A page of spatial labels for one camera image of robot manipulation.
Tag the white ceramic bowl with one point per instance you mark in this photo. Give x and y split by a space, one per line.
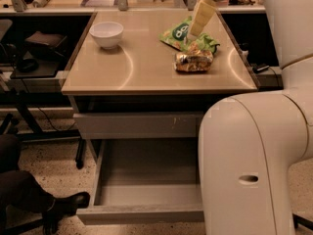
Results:
107 34

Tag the closed grey upper drawer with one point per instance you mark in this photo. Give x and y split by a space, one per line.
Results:
138 125

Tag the green chip bag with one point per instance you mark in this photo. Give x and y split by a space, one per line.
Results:
178 38

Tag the black desk leg left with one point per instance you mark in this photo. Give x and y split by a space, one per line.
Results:
80 154

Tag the black shoe and leg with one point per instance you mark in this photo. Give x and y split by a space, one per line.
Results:
19 188

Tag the black power adapter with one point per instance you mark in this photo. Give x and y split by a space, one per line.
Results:
260 68

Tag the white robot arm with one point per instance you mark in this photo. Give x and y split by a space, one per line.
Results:
248 142

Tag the grey drawer cabinet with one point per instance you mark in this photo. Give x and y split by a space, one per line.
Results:
138 76

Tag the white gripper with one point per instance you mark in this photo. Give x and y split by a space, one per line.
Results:
202 14

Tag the open grey lower drawer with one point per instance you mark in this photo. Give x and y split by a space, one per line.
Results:
145 181

